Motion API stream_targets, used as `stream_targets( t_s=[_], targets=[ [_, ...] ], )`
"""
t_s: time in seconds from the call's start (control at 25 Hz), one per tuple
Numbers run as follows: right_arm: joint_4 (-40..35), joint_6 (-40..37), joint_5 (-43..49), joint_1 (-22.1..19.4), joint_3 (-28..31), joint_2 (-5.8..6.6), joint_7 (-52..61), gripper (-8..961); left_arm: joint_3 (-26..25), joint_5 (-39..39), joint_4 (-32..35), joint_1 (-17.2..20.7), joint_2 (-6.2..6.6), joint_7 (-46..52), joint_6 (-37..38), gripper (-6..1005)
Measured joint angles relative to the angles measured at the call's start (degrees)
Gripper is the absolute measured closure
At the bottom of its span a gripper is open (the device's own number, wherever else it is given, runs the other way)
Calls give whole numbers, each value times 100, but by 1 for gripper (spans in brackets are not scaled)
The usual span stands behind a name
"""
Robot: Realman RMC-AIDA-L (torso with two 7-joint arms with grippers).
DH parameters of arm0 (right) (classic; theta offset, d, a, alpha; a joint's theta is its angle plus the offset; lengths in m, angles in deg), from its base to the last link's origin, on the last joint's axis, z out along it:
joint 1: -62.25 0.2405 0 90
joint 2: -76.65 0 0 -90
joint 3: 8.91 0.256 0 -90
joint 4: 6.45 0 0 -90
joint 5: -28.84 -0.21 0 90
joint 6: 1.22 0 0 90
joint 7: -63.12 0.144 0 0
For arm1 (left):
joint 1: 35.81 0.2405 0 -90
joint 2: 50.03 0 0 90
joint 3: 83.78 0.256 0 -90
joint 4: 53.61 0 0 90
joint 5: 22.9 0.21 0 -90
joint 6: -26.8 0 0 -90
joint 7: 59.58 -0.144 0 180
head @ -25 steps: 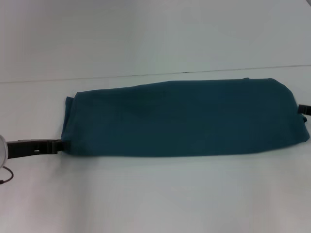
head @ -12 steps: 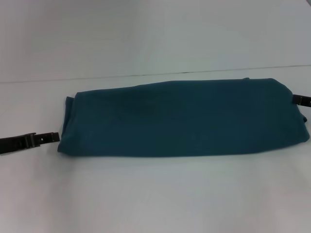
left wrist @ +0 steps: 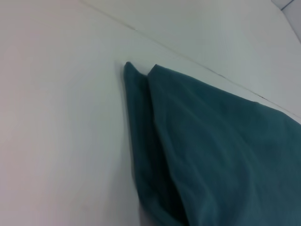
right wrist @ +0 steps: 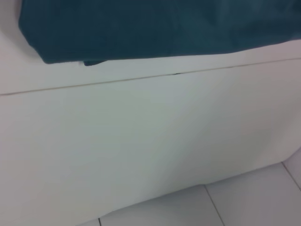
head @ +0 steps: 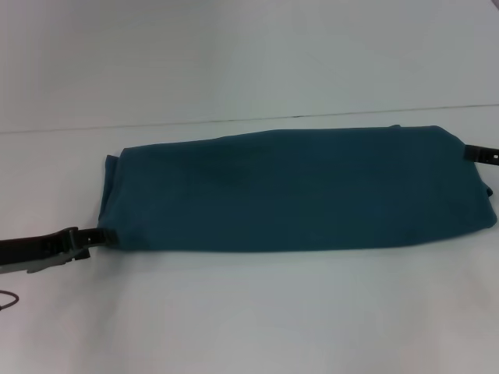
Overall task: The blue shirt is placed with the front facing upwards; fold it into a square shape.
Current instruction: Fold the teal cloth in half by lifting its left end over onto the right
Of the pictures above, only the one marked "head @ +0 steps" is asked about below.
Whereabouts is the teal t-shirt with FREE print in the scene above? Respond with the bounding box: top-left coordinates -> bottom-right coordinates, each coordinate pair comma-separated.
96,124 -> 498,253

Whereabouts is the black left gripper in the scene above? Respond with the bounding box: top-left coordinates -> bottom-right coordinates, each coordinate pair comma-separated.
0,227 -> 119,276

